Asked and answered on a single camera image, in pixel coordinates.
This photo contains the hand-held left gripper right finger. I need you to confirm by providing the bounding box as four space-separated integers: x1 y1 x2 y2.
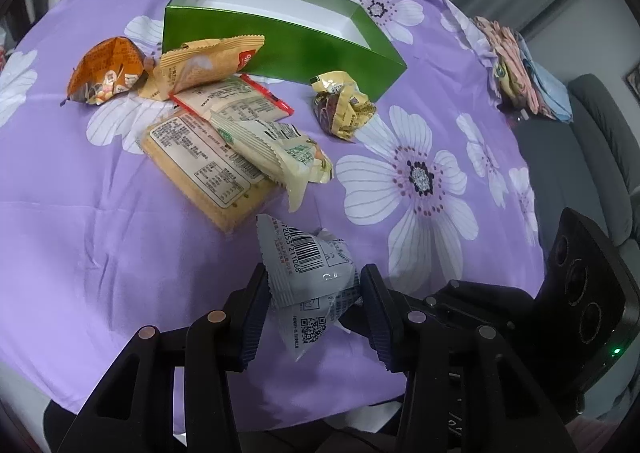
360 264 576 453

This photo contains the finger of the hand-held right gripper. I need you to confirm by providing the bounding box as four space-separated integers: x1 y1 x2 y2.
424 279 544 335

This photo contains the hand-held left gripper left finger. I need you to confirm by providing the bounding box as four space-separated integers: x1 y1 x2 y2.
55 263 273 453

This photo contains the grey white snack packet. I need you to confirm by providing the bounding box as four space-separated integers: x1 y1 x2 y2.
256 214 362 363

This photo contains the large clear cracker packet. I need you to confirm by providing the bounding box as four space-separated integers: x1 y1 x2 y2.
137 109 278 234

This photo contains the cream green wrapper snack packet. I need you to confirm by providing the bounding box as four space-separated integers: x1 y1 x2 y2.
209 109 334 212

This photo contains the clear red-edged snack packet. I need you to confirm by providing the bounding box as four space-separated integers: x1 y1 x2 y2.
168 74 295 124

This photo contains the yellow beige snack packet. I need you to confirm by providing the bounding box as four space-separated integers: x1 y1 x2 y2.
150 34 266 101

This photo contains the green cardboard box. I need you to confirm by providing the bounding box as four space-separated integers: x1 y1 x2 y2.
161 0 407 104

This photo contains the grey sofa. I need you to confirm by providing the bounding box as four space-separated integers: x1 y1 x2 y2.
512 73 640 414

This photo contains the purple floral tablecloth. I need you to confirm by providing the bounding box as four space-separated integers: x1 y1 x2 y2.
0 0 546 419

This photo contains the crumpled yellow snack packet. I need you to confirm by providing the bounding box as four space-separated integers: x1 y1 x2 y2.
309 71 377 141

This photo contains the stack of folded cloths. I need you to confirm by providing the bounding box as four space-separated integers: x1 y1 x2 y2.
472 15 573 124

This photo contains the orange snack packet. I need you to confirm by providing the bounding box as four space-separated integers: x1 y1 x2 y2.
59 36 151 106

